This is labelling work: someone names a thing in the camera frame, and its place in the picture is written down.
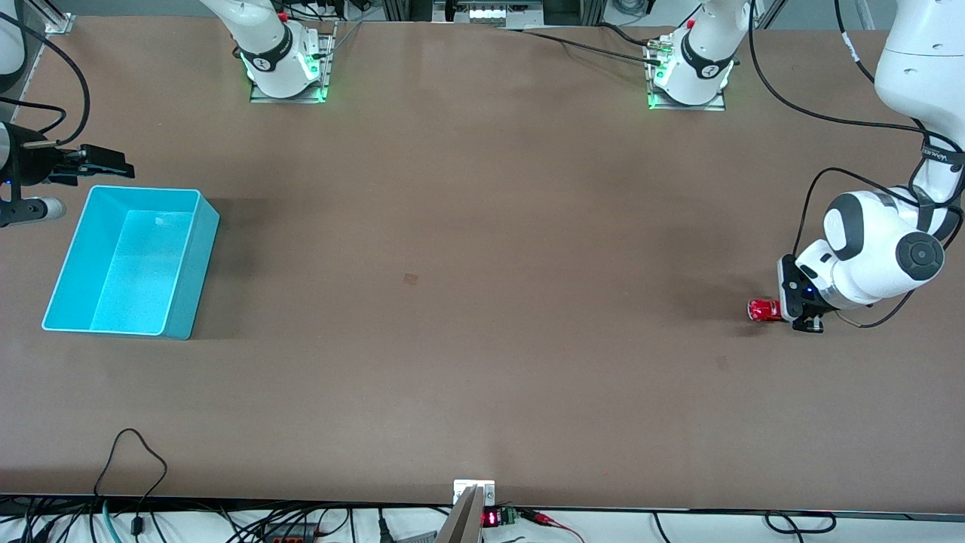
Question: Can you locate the aluminium frame post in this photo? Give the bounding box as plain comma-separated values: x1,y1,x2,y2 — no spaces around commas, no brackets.
543,0,608,27
383,0,434,23

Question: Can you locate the equipment with lit panel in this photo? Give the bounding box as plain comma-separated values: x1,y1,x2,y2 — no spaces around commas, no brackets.
433,0,545,27

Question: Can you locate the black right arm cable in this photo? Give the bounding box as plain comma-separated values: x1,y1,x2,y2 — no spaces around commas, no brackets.
0,11,91,148

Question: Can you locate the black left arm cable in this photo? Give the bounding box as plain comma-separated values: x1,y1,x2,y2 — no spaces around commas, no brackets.
743,0,965,329

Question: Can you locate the curved black base cable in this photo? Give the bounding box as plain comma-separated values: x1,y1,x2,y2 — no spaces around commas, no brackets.
596,21,679,52

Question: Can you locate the aluminium frame profile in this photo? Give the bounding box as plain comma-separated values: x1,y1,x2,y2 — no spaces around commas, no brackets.
26,0,76,35

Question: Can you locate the red clip lead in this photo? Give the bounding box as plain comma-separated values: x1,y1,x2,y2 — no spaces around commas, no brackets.
519,509,585,543

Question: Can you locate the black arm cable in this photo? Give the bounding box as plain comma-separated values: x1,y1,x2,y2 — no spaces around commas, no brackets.
0,11,91,148
743,0,965,329

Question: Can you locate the white metal bracket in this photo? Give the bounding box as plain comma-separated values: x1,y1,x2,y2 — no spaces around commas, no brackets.
453,480,496,506

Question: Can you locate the thin black looped cable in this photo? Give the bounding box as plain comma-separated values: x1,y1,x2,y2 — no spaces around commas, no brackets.
94,428,168,540

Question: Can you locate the grey aluminium beam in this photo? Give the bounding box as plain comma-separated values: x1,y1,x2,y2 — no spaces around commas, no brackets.
436,485,484,543

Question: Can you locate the blue plastic box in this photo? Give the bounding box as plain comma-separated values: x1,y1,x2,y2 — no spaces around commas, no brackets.
41,186,221,340

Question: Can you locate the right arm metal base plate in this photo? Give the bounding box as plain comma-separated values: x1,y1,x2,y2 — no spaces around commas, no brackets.
249,21,337,104

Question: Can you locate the dark power strip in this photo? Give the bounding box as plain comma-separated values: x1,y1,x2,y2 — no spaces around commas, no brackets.
260,520,321,543

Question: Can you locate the long black base cable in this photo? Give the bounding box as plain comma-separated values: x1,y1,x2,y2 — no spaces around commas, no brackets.
498,26,666,69

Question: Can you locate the black coiled cable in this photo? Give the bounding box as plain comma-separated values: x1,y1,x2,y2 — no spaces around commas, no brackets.
764,511,838,535

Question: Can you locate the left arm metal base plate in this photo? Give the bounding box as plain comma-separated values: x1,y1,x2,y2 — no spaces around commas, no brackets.
645,36,728,112

